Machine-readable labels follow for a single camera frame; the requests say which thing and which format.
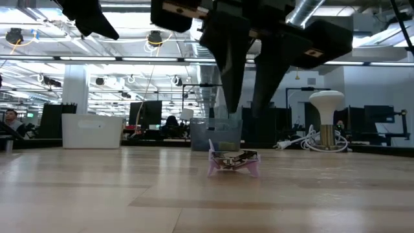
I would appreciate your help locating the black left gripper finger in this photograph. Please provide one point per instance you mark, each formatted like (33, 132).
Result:
(82, 29)
(95, 19)

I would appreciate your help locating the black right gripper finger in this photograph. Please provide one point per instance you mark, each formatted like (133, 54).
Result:
(270, 64)
(231, 55)

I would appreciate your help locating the white LED light bar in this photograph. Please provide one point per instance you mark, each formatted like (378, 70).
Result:
(87, 58)

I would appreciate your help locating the white bulb table lamp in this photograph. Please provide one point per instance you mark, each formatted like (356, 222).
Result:
(326, 102)

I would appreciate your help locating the black cabinets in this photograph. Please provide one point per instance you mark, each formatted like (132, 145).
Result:
(268, 129)

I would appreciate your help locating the person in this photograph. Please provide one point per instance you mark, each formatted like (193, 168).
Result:
(12, 118)
(340, 124)

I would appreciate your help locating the grey transparent bin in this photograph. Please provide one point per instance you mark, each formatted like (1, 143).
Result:
(200, 136)

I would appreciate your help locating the black equipment rack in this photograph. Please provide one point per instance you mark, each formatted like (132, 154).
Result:
(378, 115)

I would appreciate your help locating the black partition panel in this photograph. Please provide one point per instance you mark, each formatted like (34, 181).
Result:
(55, 121)

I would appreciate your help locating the black background monitor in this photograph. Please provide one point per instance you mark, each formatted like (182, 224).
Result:
(148, 113)

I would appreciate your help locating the white plastic bin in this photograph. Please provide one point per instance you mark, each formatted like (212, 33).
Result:
(92, 132)

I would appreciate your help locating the black stand frame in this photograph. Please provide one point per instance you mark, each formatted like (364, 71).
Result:
(200, 85)
(307, 89)

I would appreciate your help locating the black hanging camera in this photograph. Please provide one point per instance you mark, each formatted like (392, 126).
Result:
(14, 35)
(155, 38)

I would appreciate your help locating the black table frame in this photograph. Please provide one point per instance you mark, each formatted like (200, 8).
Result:
(155, 142)

